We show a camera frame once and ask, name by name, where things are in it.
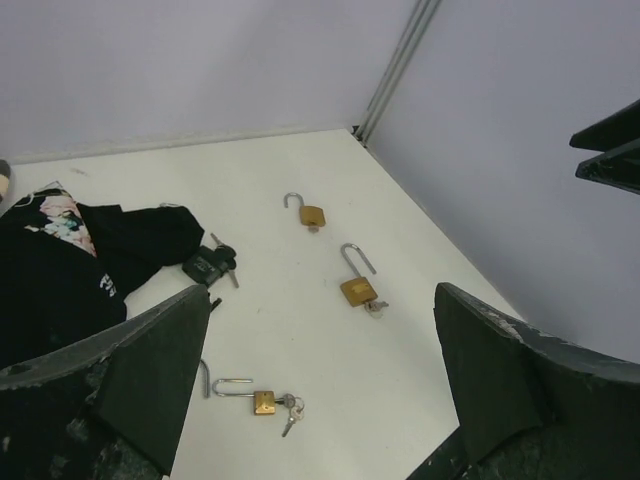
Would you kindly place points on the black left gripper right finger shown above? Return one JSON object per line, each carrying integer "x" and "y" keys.
{"x": 530, "y": 405}

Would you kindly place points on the small brass padlock long shackle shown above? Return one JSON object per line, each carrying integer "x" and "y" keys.
{"x": 264, "y": 401}

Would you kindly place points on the medium padlock keys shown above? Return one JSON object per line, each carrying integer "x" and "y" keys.
{"x": 375, "y": 308}

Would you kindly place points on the large brass padlock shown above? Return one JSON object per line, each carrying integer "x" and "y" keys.
{"x": 206, "y": 379}

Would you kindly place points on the small padlock key bunch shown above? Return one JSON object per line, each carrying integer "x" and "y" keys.
{"x": 295, "y": 406}

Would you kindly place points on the medium brass padlock long shackle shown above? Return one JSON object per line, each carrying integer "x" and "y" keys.
{"x": 357, "y": 291}

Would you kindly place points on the right aluminium corner post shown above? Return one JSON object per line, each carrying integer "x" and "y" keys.
{"x": 421, "y": 16}

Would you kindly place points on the black padlock with keys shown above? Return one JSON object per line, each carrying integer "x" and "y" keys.
{"x": 208, "y": 265}

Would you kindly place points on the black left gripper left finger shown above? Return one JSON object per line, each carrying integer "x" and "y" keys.
{"x": 111, "y": 406}

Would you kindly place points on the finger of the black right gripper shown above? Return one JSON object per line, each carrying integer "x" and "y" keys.
{"x": 614, "y": 131}
{"x": 618, "y": 167}

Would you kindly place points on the black printed garment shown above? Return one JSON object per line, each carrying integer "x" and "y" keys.
{"x": 67, "y": 267}

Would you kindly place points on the brass padlock far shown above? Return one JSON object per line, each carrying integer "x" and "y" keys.
{"x": 312, "y": 217}

